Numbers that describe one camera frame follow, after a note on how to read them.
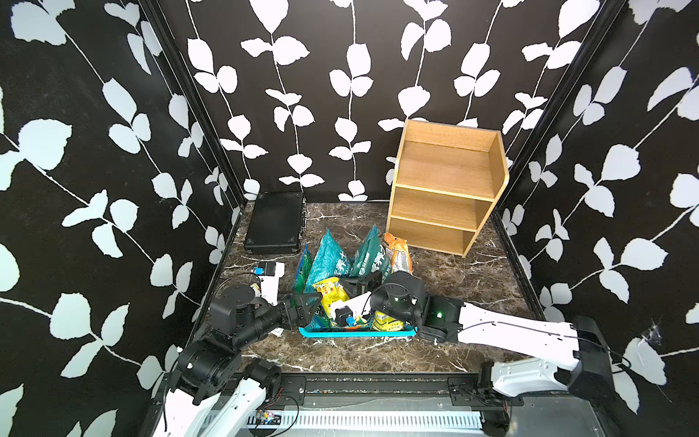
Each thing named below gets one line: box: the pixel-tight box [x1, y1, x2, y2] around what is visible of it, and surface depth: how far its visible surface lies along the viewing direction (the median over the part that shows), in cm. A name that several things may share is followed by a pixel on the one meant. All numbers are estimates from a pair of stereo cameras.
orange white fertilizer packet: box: [383, 232, 413, 275], surface depth 82 cm
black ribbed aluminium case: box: [243, 191, 304, 255], surface depth 112 cm
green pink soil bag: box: [293, 243, 314, 295], surface depth 76 cm
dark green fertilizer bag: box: [349, 224, 393, 285], surface depth 74 cm
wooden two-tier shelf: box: [385, 119, 510, 258], surface depth 95 cm
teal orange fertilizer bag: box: [304, 228, 353, 294], surface depth 75 cm
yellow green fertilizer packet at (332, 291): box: [312, 277, 350, 319], surface depth 69 cm
